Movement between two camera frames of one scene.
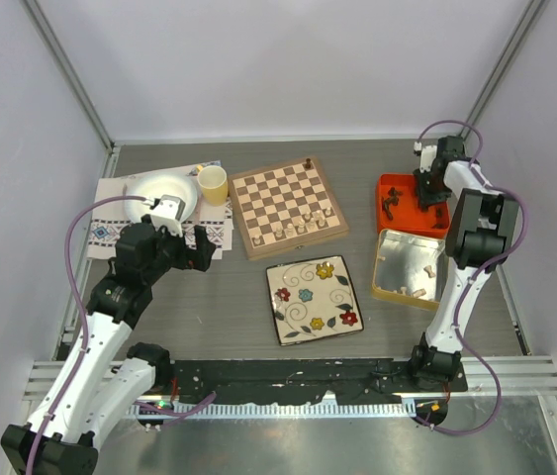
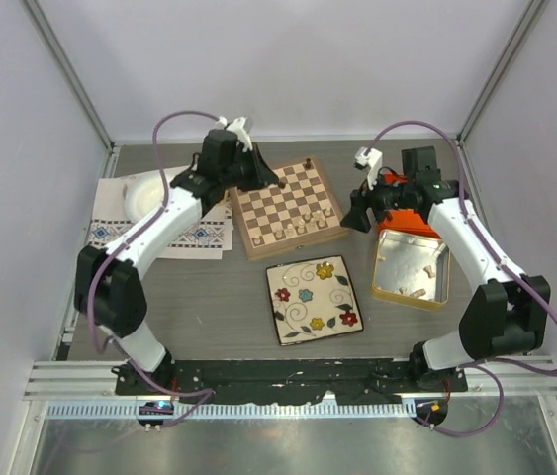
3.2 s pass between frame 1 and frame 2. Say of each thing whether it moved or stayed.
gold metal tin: stayed
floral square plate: stayed
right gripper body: moved
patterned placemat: stayed
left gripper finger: moved
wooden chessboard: stayed
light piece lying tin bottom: stayed
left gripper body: moved
